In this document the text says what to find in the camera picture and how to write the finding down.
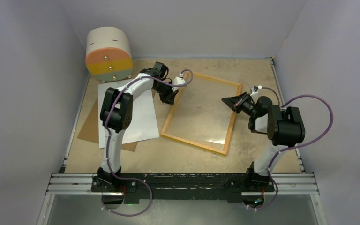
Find brown frame backing board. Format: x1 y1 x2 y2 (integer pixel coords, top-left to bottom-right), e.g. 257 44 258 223
76 90 158 152

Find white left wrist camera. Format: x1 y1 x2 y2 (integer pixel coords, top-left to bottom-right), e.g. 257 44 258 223
172 76 187 92

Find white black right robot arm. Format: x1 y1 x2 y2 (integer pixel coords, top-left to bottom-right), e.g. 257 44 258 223
221 92 305 191

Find clear plastic glazing sheet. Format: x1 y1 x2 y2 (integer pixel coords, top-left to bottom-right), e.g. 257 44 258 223
165 76 239 151

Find white orange yellow drawer cabinet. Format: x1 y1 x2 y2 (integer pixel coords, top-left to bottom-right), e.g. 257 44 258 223
85 27 134 82

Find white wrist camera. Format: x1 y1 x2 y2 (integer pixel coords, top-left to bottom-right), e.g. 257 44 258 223
172 76 187 92
250 85 263 96

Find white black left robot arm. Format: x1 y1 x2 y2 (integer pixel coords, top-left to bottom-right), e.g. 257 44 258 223
97 61 187 192

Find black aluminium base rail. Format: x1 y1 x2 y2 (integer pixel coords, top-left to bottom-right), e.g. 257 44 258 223
47 173 318 207

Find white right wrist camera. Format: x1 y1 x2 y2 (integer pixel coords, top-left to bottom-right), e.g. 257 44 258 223
250 85 263 96

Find building and sky photo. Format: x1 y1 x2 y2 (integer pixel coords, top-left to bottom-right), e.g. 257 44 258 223
97 80 159 148

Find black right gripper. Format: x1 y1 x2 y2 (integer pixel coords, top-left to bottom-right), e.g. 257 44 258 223
221 91 257 117

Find yellow wooden picture frame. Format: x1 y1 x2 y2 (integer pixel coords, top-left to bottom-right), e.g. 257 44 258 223
160 72 243 156

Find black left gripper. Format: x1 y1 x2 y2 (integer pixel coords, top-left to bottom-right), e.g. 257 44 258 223
153 82 179 106

